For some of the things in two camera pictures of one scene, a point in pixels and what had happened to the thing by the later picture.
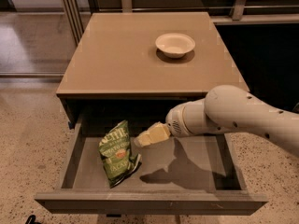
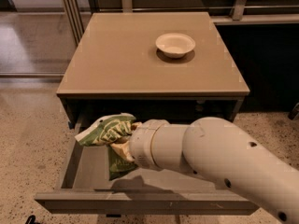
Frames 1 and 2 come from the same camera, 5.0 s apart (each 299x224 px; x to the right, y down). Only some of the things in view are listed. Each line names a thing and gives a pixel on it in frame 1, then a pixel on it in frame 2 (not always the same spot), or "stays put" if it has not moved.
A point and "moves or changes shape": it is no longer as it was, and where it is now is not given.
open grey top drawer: (196, 175) stays put
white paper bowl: (175, 45) stays put
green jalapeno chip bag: (115, 147) moves or changes shape
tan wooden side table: (115, 78) stays put
